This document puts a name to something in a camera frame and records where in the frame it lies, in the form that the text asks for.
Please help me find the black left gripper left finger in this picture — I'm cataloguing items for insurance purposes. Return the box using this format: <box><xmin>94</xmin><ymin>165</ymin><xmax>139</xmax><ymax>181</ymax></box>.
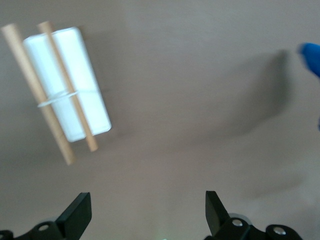
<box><xmin>0</xmin><ymin>191</ymin><xmax>92</xmax><ymax>240</ymax></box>

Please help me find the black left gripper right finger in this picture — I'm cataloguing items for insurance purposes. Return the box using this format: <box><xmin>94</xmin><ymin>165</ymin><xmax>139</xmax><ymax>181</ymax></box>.
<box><xmin>203</xmin><ymin>190</ymin><xmax>303</xmax><ymax>240</ymax></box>

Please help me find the blue microfiber towel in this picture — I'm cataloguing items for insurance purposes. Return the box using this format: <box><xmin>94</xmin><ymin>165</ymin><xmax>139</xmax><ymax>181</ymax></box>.
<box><xmin>296</xmin><ymin>42</ymin><xmax>320</xmax><ymax>131</ymax></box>

